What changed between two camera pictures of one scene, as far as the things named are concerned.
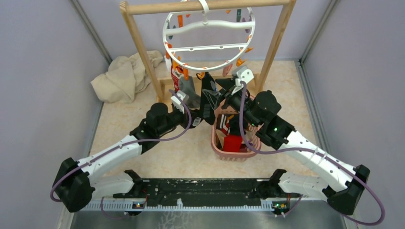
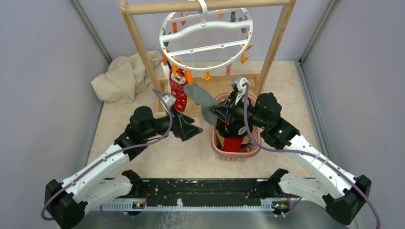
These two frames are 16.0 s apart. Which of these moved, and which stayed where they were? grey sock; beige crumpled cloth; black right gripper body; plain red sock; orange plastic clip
Moved: grey sock; orange plastic clip; black right gripper body
Stayed: beige crumpled cloth; plain red sock
